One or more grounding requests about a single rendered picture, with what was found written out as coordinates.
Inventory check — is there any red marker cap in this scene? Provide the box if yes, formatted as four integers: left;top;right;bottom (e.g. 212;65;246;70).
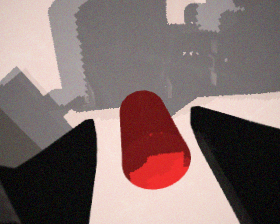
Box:
119;90;191;190

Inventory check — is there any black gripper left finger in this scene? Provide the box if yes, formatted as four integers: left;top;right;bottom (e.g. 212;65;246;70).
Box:
0;119;98;224

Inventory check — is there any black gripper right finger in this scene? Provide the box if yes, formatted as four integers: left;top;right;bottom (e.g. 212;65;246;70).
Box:
190;106;280;224

